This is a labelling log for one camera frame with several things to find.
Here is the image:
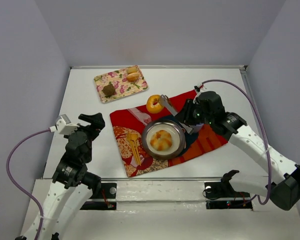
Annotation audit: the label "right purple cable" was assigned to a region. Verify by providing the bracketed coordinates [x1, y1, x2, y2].
[197, 79, 274, 205]

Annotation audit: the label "round metal plate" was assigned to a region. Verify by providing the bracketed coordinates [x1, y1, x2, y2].
[141, 120, 186, 161]

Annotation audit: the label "purple cable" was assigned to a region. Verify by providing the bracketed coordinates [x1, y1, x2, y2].
[6, 127, 56, 240]
[197, 79, 274, 205]

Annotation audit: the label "brown chocolate bread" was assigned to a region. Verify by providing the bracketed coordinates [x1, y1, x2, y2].
[102, 83, 116, 97]

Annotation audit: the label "lavender plastic cup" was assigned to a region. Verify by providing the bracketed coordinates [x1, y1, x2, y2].
[190, 123, 204, 134]

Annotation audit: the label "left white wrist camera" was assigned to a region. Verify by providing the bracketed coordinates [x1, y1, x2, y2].
[49, 114, 79, 136]

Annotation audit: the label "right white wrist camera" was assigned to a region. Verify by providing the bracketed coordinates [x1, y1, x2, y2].
[193, 83, 207, 104]

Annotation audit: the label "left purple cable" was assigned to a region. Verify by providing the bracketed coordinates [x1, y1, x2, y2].
[6, 127, 56, 240]

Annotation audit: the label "pale round bun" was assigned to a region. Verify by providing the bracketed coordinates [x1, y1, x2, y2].
[126, 65, 139, 75]

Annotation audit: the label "flat tan bun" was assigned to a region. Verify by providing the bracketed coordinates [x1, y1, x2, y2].
[126, 72, 140, 82]

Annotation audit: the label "red patterned cloth mat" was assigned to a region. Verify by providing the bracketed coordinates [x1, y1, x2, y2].
[109, 88, 229, 178]

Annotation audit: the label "floral serving tray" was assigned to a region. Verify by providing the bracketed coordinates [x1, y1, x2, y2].
[93, 65, 149, 103]

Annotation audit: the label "yellow plastic fork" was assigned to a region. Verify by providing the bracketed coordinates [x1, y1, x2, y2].
[126, 132, 141, 166]

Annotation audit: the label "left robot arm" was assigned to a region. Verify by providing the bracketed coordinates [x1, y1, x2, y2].
[18, 113, 105, 240]

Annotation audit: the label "orange ring bagel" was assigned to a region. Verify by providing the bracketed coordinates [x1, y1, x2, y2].
[146, 94, 164, 114]

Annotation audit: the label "metal tongs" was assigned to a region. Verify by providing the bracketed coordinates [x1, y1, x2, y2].
[159, 94, 194, 134]

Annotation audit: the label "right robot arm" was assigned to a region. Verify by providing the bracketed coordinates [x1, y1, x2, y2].
[175, 91, 300, 211]

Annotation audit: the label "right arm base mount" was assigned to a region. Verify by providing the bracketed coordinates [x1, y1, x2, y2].
[202, 181, 253, 210]

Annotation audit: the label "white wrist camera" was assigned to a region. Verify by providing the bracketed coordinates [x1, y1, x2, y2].
[49, 114, 79, 136]
[193, 83, 207, 104]

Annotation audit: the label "striped twisted bread roll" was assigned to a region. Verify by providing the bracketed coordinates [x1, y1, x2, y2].
[150, 130, 173, 152]

